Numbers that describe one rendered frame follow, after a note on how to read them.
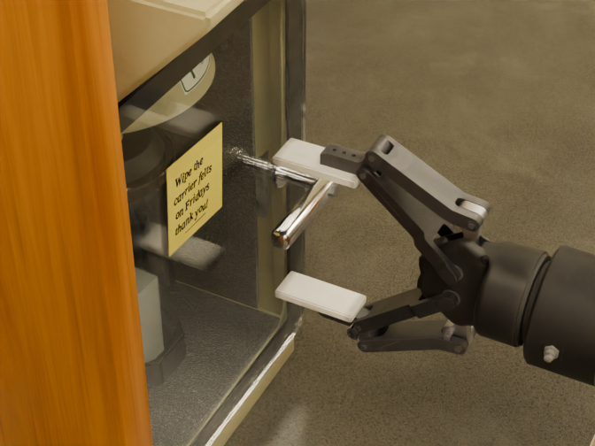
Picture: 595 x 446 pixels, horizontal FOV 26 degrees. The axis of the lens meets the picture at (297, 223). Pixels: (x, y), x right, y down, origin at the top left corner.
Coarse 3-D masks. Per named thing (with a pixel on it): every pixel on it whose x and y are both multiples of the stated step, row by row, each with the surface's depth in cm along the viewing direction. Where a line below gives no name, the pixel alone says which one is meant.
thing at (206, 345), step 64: (256, 0) 95; (192, 64) 89; (256, 64) 98; (128, 128) 84; (192, 128) 92; (256, 128) 101; (128, 192) 86; (256, 192) 105; (192, 256) 98; (256, 256) 109; (192, 320) 101; (256, 320) 113; (192, 384) 105; (256, 384) 118
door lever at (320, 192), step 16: (288, 176) 107; (304, 176) 107; (320, 192) 105; (336, 192) 106; (304, 208) 103; (320, 208) 105; (288, 224) 101; (304, 224) 103; (272, 240) 101; (288, 240) 101
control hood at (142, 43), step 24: (120, 0) 69; (144, 0) 68; (168, 0) 68; (192, 0) 68; (216, 0) 68; (240, 0) 70; (120, 24) 70; (144, 24) 69; (168, 24) 68; (192, 24) 67; (216, 24) 68; (120, 48) 71; (144, 48) 70; (168, 48) 69; (120, 72) 72; (144, 72) 71; (120, 96) 73
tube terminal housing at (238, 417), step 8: (288, 344) 126; (288, 352) 127; (280, 360) 126; (272, 368) 124; (280, 368) 126; (264, 376) 123; (272, 376) 125; (264, 384) 124; (256, 392) 122; (248, 400) 121; (256, 400) 123; (240, 408) 120; (248, 408) 122; (240, 416) 120; (232, 424) 119; (224, 432) 118; (232, 432) 120; (216, 440) 117; (224, 440) 118
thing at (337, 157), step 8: (328, 144) 97; (336, 144) 97; (376, 144) 94; (384, 144) 94; (328, 152) 96; (336, 152) 96; (344, 152) 96; (352, 152) 96; (360, 152) 96; (384, 152) 94; (320, 160) 97; (328, 160) 96; (336, 160) 96; (344, 160) 96; (352, 160) 95; (360, 160) 95; (336, 168) 96; (344, 168) 96; (352, 168) 96
